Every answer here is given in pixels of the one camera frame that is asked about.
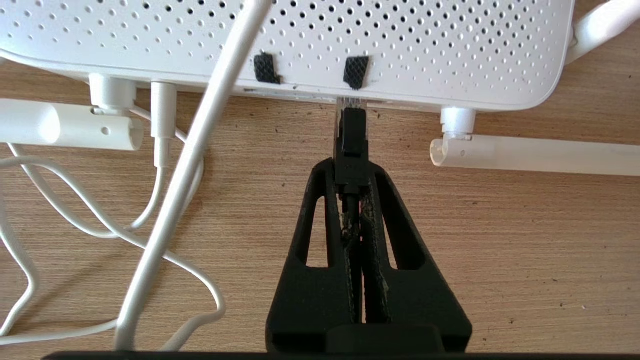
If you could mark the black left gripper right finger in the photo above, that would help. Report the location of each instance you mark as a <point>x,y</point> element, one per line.
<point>425,305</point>

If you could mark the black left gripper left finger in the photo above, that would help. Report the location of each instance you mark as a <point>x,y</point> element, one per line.
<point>310,300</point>

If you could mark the white router with antennas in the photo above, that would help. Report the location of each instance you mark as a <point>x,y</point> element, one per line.
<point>400,45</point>

